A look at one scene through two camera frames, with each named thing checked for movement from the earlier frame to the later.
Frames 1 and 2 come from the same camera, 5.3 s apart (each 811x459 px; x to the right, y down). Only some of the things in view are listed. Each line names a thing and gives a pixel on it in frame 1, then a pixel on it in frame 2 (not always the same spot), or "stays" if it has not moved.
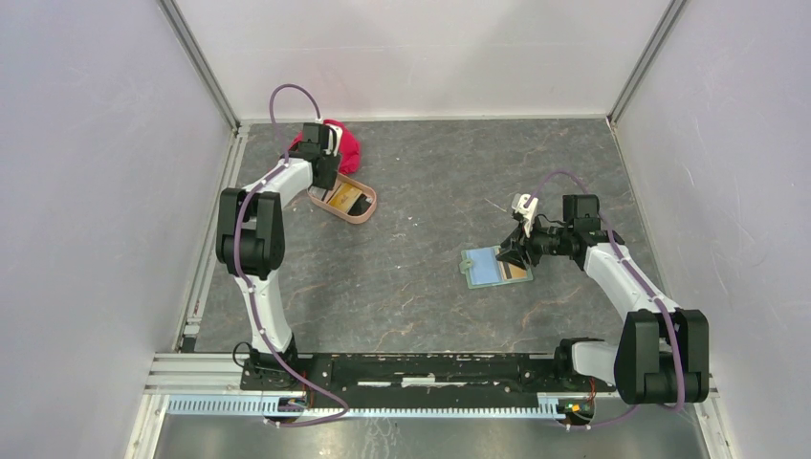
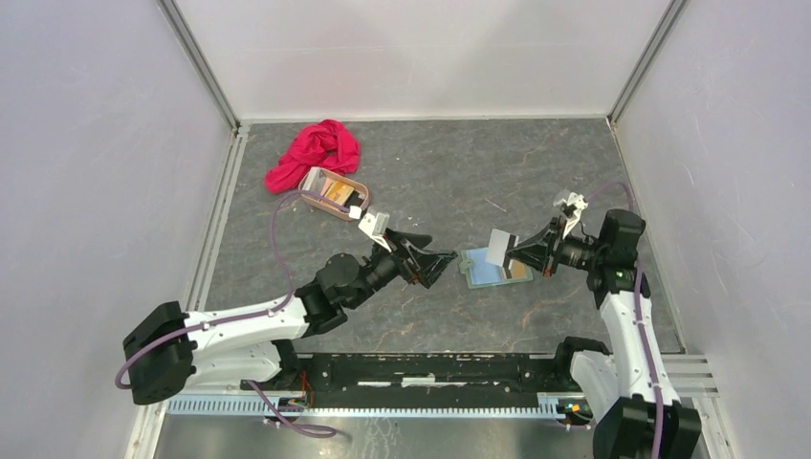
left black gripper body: (331, 168) -> (401, 265)
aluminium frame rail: (211, 385) stays
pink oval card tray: (349, 199) stays
